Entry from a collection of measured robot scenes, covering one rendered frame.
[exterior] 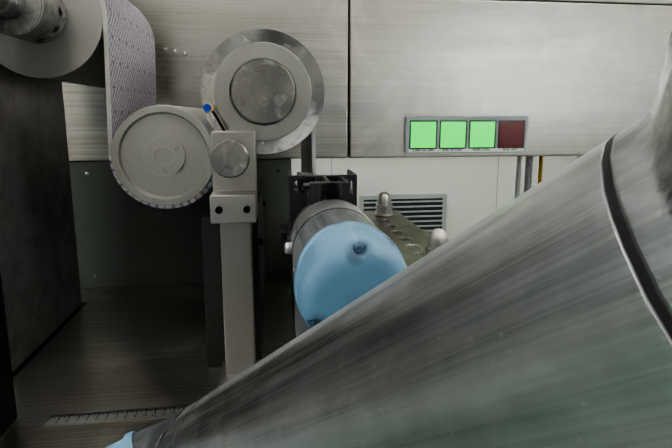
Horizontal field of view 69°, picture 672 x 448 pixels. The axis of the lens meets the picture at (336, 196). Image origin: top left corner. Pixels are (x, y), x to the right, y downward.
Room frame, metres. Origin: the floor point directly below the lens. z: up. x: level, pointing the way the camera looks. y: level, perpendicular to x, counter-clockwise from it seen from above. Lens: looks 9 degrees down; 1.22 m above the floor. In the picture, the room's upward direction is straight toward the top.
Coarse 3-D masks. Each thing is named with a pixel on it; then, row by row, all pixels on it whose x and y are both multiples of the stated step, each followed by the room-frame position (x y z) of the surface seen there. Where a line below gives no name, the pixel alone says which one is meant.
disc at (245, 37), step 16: (240, 32) 0.60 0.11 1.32; (256, 32) 0.60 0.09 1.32; (272, 32) 0.61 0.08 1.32; (224, 48) 0.60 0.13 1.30; (288, 48) 0.61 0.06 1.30; (304, 48) 0.61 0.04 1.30; (208, 64) 0.60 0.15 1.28; (304, 64) 0.61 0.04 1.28; (208, 80) 0.60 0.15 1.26; (320, 80) 0.61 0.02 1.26; (208, 96) 0.60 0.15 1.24; (320, 96) 0.61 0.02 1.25; (208, 112) 0.60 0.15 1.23; (288, 112) 0.61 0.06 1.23; (320, 112) 0.61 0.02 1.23; (304, 128) 0.61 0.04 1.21; (256, 144) 0.60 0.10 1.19; (272, 144) 0.61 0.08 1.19; (288, 144) 0.61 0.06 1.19
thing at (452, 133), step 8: (448, 128) 0.97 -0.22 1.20; (456, 128) 0.97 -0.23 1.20; (464, 128) 0.97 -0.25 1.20; (448, 136) 0.97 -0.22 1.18; (456, 136) 0.97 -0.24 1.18; (464, 136) 0.97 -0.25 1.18; (440, 144) 0.96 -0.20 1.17; (448, 144) 0.97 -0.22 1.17; (456, 144) 0.97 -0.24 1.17; (464, 144) 0.97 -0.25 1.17
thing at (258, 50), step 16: (240, 48) 0.59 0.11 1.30; (256, 48) 0.59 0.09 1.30; (272, 48) 0.60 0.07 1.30; (224, 64) 0.59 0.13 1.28; (240, 64) 0.59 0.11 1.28; (288, 64) 0.60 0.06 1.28; (224, 80) 0.59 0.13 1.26; (304, 80) 0.60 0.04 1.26; (224, 96) 0.59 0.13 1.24; (304, 96) 0.60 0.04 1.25; (224, 112) 0.59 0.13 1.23; (304, 112) 0.60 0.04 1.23; (240, 128) 0.59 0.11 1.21; (256, 128) 0.59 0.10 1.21; (272, 128) 0.60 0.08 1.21; (288, 128) 0.60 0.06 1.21
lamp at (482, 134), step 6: (474, 126) 0.97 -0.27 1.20; (480, 126) 0.97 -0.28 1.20; (486, 126) 0.98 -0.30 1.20; (492, 126) 0.98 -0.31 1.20; (474, 132) 0.97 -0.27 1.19; (480, 132) 0.97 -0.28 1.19; (486, 132) 0.98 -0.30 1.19; (492, 132) 0.98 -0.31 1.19; (474, 138) 0.97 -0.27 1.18; (480, 138) 0.97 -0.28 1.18; (486, 138) 0.98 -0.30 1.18; (492, 138) 0.98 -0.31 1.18; (474, 144) 0.97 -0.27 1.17; (480, 144) 0.97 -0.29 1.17; (486, 144) 0.98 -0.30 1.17; (492, 144) 0.98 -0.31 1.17
